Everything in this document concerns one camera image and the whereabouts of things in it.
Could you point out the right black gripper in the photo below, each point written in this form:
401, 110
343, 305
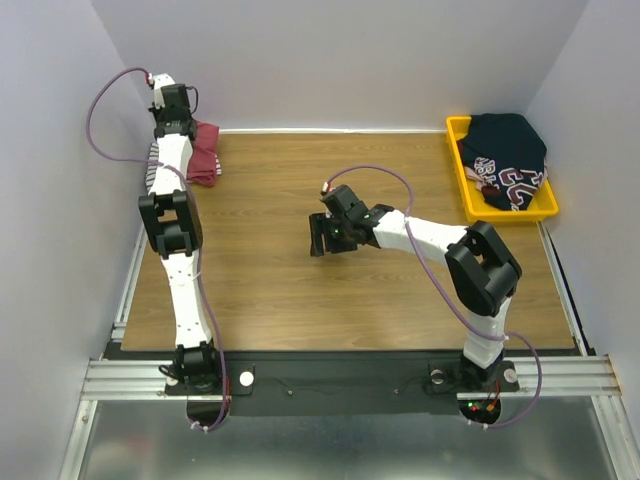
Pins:
326, 235

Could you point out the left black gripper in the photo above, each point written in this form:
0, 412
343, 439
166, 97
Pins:
158, 113

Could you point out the maroon red tank top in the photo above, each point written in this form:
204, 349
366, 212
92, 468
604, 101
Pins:
207, 136

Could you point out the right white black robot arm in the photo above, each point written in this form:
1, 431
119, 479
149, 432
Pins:
470, 266

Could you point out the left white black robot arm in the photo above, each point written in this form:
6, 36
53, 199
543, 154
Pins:
174, 232

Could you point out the striped white folded tank top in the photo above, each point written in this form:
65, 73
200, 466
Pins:
152, 170

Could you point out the navy printed tank top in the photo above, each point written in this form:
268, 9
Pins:
505, 158

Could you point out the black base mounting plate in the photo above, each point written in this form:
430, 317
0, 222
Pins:
326, 383

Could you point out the yellow plastic tray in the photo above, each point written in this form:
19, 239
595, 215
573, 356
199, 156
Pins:
543, 206

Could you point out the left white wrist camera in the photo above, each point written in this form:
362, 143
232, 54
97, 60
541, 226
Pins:
158, 84

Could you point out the aluminium rail frame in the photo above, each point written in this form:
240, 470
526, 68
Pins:
269, 294

